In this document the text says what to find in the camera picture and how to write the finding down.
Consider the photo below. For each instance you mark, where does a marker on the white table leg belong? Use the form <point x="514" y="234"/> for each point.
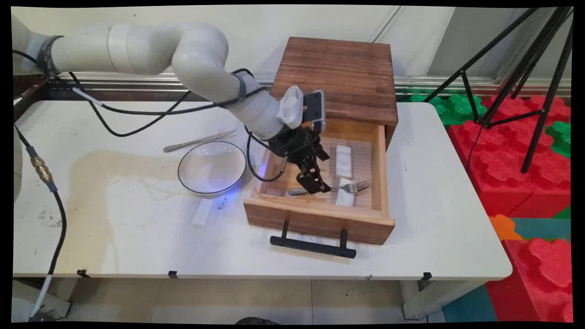
<point x="434" y="299"/>
<point x="59" y="292"/>

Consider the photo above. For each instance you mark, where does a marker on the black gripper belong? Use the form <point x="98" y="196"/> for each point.
<point x="292" y="141"/>

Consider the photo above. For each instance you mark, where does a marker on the small clear plastic piece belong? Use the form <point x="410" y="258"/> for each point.
<point x="221" y="203"/>

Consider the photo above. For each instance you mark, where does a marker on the silver table knife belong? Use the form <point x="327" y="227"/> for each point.
<point x="196" y="140"/>

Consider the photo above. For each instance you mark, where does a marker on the white plate with black rim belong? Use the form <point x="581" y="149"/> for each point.
<point x="210" y="169"/>

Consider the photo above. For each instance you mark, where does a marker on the silver fork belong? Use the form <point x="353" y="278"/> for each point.
<point x="352" y="186"/>

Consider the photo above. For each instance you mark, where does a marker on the white ceramic cutlery rest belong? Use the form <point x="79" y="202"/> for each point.
<point x="345" y="198"/>
<point x="202" y="214"/>
<point x="343" y="160"/>

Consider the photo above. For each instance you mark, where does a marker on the dark brown wooden cabinet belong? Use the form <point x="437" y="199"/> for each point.
<point x="338" y="73"/>

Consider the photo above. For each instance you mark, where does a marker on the black tripod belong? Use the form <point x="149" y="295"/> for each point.
<point x="536" y="137"/>

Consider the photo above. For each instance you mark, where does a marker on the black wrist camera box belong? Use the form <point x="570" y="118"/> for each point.
<point x="315" y="107"/>

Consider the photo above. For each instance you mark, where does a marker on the large red foam block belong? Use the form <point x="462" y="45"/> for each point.
<point x="498" y="164"/>

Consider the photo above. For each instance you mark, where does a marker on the light wooden drawer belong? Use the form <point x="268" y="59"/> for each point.
<point x="320" y="219"/>

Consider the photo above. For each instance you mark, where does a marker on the orange foam piece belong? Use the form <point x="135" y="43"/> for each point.
<point x="502" y="227"/>

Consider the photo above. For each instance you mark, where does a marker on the green foam block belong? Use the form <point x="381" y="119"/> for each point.
<point x="457" y="107"/>
<point x="562" y="137"/>

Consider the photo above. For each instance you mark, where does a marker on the teal foam mat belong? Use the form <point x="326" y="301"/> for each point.
<point x="470" y="306"/>
<point x="544" y="228"/>

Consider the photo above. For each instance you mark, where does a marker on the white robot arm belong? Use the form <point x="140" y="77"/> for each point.
<point x="196" y="55"/>

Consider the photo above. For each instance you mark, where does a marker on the aluminium wall rail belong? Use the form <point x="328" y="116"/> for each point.
<point x="411" y="84"/>

